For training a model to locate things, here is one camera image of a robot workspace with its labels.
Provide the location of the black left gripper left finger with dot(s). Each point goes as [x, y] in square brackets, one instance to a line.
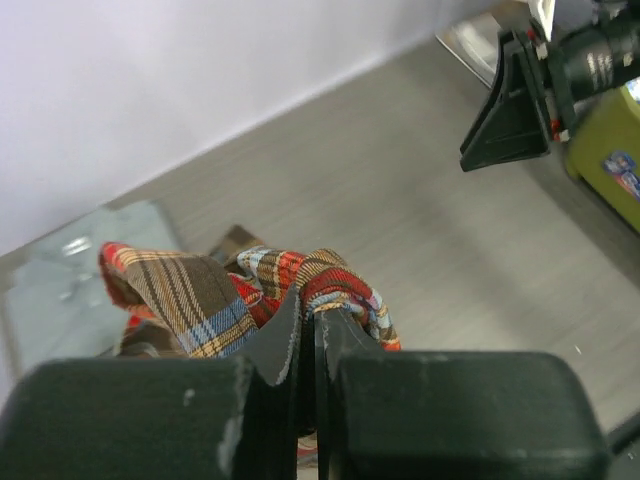
[230, 418]

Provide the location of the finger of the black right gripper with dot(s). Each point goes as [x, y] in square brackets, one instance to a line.
[513, 123]

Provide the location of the green laundry basket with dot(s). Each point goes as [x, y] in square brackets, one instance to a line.
[604, 153]

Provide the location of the folded grey shirt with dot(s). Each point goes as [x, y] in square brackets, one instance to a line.
[58, 306]

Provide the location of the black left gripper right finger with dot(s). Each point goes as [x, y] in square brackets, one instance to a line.
[448, 414]

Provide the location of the red brown plaid shirt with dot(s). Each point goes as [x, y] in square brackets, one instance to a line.
[201, 307]

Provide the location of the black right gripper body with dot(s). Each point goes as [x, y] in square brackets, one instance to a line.
[581, 64]

